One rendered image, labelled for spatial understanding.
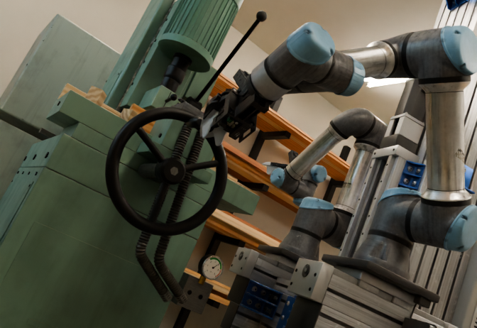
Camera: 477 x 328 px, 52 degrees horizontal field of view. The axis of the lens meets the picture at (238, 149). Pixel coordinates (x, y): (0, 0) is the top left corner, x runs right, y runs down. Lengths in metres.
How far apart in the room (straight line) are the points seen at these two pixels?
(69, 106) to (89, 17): 2.77
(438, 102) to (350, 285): 0.48
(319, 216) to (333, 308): 0.60
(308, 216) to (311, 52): 1.00
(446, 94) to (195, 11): 0.74
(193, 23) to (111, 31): 2.54
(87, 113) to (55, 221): 0.27
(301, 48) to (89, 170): 0.63
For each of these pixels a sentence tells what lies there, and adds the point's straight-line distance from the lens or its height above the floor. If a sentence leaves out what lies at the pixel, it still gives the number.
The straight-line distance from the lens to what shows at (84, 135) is 1.23.
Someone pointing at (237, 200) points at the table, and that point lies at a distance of 1.38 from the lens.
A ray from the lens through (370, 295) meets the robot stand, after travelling 1.28.
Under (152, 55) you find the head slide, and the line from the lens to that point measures 1.58.
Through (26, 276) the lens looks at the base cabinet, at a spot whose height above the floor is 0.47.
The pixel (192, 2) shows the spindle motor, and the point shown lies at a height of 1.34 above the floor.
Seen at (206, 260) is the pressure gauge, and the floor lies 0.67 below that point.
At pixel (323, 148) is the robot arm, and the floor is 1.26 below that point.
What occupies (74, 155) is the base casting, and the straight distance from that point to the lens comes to 1.23.
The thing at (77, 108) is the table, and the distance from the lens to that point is 1.23.
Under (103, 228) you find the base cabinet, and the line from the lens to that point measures 1.25.
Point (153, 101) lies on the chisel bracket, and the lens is 1.41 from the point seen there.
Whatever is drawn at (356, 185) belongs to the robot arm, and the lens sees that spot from 1.91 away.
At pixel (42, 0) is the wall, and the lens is 3.92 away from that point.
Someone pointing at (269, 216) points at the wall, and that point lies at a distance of 4.60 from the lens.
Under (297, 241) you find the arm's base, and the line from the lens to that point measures 1.74.
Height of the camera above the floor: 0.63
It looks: 15 degrees up
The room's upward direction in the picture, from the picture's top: 24 degrees clockwise
